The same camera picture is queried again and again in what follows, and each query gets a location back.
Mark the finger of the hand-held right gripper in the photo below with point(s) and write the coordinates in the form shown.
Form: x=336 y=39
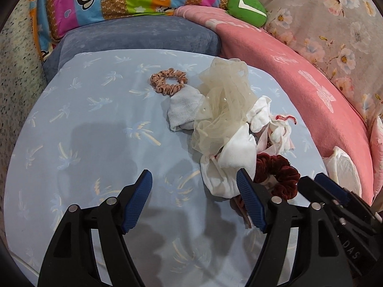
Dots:
x=330 y=187
x=311 y=189

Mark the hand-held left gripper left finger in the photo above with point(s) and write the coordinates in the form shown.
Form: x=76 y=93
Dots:
x=136 y=198

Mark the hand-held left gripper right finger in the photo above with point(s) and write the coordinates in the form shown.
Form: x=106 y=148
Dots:
x=250 y=198

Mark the bin with white bag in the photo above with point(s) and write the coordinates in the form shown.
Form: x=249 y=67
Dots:
x=344 y=167

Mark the dark red velvet scrunchie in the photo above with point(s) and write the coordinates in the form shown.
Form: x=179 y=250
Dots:
x=281 y=173

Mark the white cloth with pink print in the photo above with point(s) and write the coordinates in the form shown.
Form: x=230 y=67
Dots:
x=279 y=133

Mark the beige tulle scrunchie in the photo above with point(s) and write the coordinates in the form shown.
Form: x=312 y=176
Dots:
x=224 y=101

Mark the grey white sock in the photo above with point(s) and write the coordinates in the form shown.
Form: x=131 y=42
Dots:
x=182 y=107

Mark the pink printed pillow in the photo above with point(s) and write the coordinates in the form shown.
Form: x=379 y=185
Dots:
x=377 y=143

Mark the pink blanket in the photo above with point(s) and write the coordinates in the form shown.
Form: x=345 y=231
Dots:
x=287 y=74

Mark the pink dotted scrunchie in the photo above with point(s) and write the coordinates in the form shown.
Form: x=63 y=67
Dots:
x=155 y=79

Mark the blue-grey velvet pillow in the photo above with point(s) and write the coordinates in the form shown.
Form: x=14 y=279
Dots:
x=134 y=34

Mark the speckled green white cloth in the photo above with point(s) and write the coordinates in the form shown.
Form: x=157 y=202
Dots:
x=21 y=74

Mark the grey floral cloth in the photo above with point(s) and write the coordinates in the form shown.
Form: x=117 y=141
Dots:
x=329 y=15

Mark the green cushion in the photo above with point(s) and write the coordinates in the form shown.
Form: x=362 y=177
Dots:
x=247 y=9

